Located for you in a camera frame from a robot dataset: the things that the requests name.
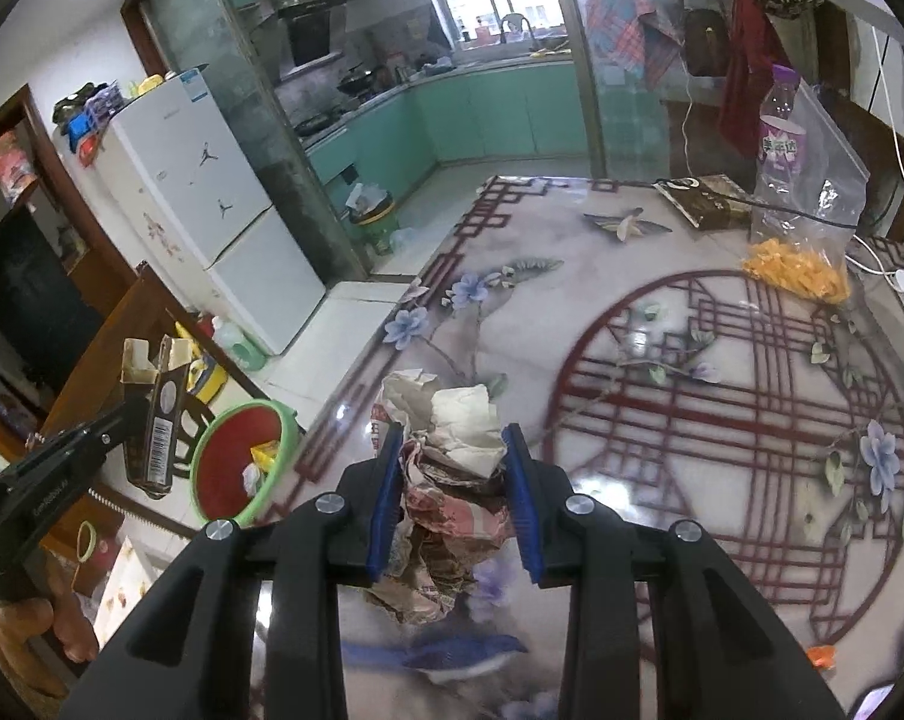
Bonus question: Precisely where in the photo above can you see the green red trash basin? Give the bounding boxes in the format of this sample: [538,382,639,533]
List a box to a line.
[190,400,303,527]

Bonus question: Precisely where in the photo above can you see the green kitchen trash bin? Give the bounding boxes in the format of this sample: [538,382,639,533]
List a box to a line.
[345,182,400,255]

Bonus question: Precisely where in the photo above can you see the teal kitchen cabinets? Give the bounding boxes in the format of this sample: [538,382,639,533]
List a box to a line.
[306,60,589,199]

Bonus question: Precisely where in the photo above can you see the left hand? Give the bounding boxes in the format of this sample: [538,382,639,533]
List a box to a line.
[0,551,99,699]

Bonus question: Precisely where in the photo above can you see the yellow toy on floor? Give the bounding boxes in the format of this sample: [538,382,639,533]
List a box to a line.
[175,323,229,405]

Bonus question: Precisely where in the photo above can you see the wooden dining chair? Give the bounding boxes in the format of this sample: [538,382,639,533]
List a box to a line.
[40,262,267,439]

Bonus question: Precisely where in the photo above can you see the smartphone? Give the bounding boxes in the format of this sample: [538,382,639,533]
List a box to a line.
[848,683,895,720]

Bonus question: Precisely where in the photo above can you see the white two-door refrigerator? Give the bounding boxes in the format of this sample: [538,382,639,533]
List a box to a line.
[92,68,325,356]

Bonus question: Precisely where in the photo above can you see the dark brown snack packet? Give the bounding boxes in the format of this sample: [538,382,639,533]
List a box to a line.
[652,174,752,232]

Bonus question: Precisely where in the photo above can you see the bag of orange snacks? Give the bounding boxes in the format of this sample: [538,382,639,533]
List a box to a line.
[742,80,869,305]

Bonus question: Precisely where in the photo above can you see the black range hood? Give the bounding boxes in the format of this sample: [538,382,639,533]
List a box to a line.
[253,0,346,75]

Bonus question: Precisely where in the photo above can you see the purple cap plastic bottle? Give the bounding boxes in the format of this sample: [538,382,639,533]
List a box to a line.
[756,64,807,205]

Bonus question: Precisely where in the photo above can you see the red hanging garment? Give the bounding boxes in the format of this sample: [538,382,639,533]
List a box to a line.
[719,0,788,160]

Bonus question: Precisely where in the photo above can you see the plaid hanging cloth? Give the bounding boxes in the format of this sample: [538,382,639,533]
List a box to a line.
[585,0,680,88]

